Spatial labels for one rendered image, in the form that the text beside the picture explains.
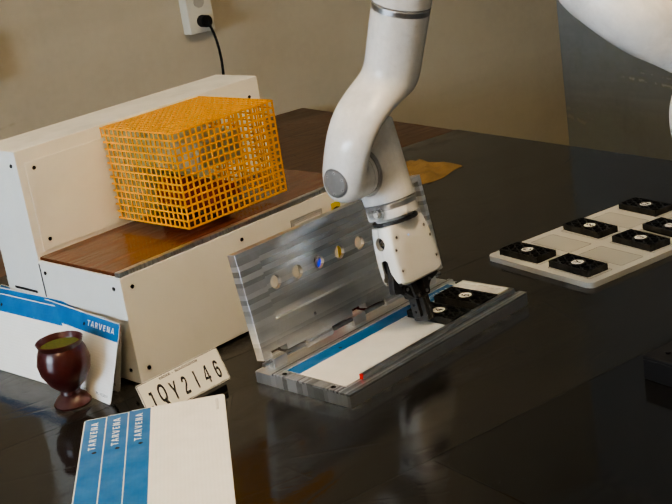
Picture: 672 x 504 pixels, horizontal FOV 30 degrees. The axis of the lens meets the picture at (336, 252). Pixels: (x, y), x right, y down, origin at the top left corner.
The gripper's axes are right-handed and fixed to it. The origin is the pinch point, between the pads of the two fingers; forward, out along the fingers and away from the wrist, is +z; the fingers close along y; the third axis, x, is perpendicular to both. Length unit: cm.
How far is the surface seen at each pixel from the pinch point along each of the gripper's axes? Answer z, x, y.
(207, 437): -3, -14, -56
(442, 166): -9, 62, 82
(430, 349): 4.4, -6.9, -7.5
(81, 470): -4, -6, -69
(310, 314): -4.8, 10.0, -14.5
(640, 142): 20, 111, 236
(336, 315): -2.6, 10.1, -9.2
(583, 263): 4.6, -8.0, 33.4
